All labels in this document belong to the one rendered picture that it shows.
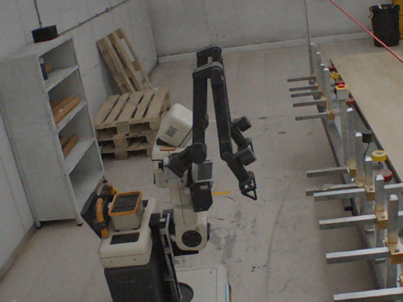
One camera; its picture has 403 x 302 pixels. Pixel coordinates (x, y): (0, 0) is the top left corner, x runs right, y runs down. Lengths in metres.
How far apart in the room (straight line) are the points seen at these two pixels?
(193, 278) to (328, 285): 0.88
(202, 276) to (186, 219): 0.63
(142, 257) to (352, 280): 1.48
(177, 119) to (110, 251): 0.73
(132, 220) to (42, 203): 2.11
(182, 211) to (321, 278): 1.25
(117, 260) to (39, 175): 2.09
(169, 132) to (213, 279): 1.05
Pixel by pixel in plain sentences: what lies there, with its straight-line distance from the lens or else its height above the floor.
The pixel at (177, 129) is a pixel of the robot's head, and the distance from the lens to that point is 2.43.
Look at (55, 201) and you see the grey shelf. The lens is 4.61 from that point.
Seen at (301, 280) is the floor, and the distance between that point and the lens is 3.48.
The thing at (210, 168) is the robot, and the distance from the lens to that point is 2.64.
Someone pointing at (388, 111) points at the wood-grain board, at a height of 0.90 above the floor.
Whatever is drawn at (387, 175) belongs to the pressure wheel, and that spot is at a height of 0.91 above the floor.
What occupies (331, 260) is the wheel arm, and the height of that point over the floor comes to 0.95.
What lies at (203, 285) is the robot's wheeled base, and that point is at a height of 0.28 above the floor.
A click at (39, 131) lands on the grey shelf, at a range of 4.38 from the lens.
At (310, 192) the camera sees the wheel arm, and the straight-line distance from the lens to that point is 2.69.
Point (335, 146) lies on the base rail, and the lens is 3.60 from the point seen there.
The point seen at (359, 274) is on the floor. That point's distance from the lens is 3.50.
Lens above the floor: 2.11
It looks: 22 degrees down
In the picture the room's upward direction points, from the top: 10 degrees counter-clockwise
